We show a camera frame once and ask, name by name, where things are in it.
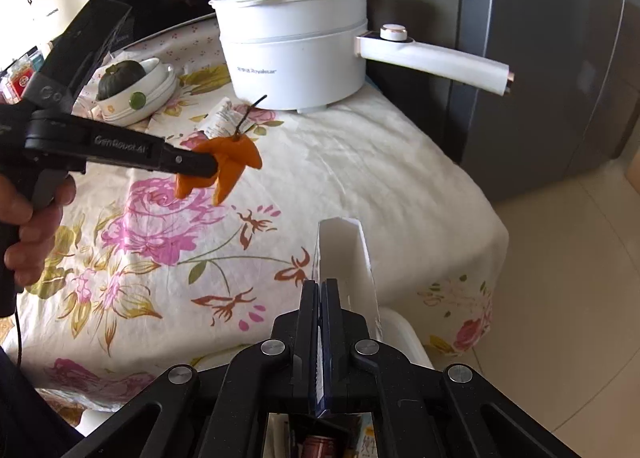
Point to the white plastic bin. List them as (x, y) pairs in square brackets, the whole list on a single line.
[(405, 343)]

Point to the white carton box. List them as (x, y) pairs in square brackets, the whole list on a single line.
[(345, 258)]

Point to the person's dark clothing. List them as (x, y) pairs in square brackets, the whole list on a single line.
[(20, 413)]

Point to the orange peel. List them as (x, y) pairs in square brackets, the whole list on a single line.
[(235, 155)]

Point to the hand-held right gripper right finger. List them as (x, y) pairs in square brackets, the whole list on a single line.
[(332, 338)]

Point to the green squash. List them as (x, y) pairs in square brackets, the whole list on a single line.
[(117, 80)]

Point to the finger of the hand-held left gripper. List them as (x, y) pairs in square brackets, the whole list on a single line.
[(190, 160)]

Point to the person's left hand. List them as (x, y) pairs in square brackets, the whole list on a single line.
[(35, 238)]

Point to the white bowl with green spot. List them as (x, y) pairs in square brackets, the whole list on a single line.
[(145, 93)]

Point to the grey refrigerator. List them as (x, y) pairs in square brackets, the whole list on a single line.
[(500, 38)]

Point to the white electric pot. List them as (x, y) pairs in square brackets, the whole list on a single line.
[(300, 38)]

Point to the red printed box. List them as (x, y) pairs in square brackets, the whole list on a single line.
[(20, 83)]

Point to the red can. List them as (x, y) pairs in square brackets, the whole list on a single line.
[(320, 448)]

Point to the crumpled printed packet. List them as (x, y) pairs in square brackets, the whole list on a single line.
[(225, 120)]

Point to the white vase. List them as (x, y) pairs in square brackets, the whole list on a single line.
[(55, 3)]

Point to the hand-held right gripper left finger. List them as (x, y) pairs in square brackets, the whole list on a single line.
[(307, 338)]

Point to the floral tablecloth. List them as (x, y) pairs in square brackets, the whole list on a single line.
[(350, 163)]

